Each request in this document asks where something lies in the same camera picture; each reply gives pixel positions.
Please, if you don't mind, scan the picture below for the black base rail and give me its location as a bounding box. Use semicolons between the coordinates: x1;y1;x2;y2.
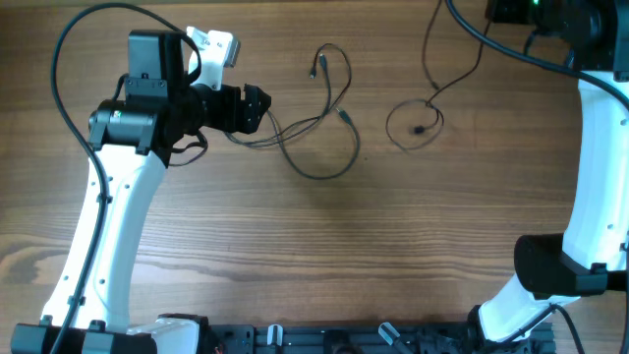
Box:
198;323;556;354

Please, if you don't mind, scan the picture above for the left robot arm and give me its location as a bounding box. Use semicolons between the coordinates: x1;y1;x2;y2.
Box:
10;28;271;353

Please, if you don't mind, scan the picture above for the separated thin black cable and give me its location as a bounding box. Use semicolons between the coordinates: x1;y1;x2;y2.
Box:
384;0;492;152

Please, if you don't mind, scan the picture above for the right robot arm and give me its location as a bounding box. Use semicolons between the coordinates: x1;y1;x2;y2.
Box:
463;1;628;346

